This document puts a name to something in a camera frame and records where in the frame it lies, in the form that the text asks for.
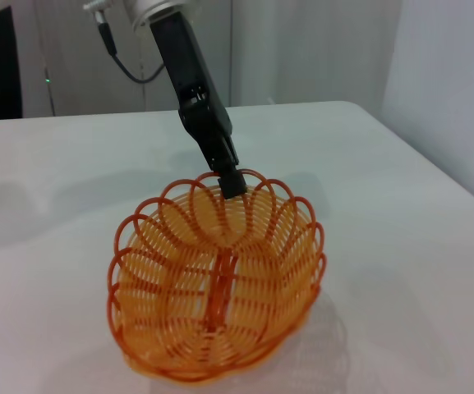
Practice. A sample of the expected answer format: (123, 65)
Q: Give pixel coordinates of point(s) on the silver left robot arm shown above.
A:
(158, 10)

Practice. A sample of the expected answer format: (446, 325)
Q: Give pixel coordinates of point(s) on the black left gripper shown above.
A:
(187, 82)

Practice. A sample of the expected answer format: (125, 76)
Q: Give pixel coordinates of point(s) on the orange woven plastic basket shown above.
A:
(220, 287)

